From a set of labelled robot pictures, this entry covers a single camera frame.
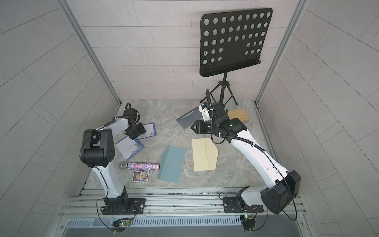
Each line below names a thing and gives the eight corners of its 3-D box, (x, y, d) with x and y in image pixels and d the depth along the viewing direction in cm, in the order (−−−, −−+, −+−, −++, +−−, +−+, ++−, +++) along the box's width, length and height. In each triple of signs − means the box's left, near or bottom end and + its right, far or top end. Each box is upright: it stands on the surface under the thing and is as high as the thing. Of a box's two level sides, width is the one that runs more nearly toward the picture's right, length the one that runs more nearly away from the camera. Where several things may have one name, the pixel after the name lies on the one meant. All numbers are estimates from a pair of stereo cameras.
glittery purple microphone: (121, 170, 84) (118, 167, 81) (123, 163, 87) (120, 161, 83) (160, 171, 84) (158, 169, 81) (161, 165, 86) (160, 162, 83)
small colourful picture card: (132, 181, 80) (131, 180, 79) (135, 171, 84) (133, 170, 82) (148, 181, 80) (147, 180, 79) (150, 171, 84) (149, 170, 82)
